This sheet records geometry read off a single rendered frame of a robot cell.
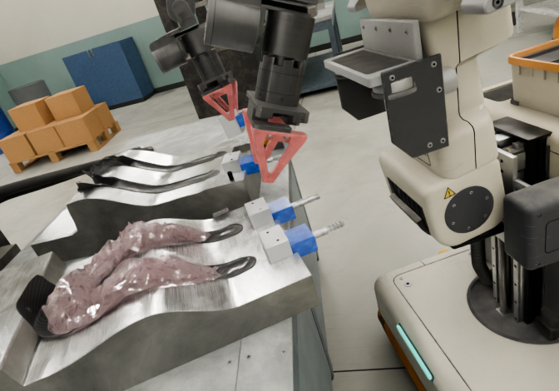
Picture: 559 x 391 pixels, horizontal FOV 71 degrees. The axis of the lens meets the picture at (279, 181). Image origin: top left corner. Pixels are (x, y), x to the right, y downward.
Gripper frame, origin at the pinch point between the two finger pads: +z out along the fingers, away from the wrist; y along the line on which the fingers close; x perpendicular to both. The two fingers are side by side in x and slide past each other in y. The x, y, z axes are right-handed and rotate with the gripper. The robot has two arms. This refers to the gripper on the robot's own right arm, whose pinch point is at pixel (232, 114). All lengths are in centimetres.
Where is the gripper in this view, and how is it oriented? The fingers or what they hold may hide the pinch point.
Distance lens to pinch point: 92.7
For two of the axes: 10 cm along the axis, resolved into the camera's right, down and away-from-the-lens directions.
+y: -0.5, 3.4, -9.4
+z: 4.0, 8.7, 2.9
